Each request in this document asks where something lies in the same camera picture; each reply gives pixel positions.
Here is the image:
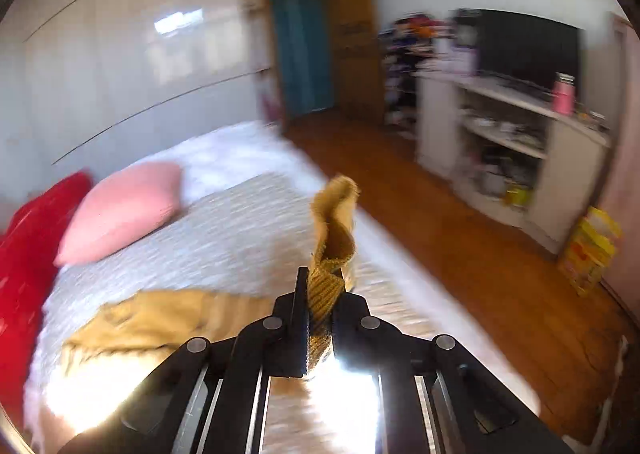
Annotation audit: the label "red pillow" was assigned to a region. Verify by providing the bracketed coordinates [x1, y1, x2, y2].
[0, 171, 94, 430]

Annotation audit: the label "mustard yellow knit garment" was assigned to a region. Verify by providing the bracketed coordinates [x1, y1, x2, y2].
[61, 175, 361, 381]

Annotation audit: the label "teal door curtain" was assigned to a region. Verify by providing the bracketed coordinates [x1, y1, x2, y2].
[266, 0, 335, 116]

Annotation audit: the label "wooden door frame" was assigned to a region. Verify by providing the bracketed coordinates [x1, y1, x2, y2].
[256, 0, 387, 121]

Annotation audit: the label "cluttered shoe rack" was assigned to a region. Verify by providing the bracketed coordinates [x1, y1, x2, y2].
[378, 12, 457, 140]

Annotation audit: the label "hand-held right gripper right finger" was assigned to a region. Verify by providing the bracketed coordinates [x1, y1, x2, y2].
[331, 269, 576, 454]

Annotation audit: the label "black television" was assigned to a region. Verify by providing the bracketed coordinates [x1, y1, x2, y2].
[456, 8, 587, 91]

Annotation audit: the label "yellow toy box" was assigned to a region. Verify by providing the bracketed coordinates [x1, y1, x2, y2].
[559, 207, 623, 297]

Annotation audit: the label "bed with grey blanket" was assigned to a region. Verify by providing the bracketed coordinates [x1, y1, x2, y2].
[22, 120, 543, 454]

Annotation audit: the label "pink water bottle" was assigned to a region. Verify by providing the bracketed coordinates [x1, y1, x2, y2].
[552, 73, 576, 116]

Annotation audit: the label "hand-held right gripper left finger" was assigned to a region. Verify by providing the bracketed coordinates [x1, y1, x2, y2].
[59, 267, 312, 454]

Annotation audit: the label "white tv cabinet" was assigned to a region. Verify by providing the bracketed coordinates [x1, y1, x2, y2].
[416, 68, 612, 255]

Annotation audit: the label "white wardrobe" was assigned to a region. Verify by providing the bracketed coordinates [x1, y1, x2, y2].
[0, 0, 279, 195]

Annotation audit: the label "pink pillow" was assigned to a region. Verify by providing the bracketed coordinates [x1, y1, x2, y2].
[53, 161, 184, 268]

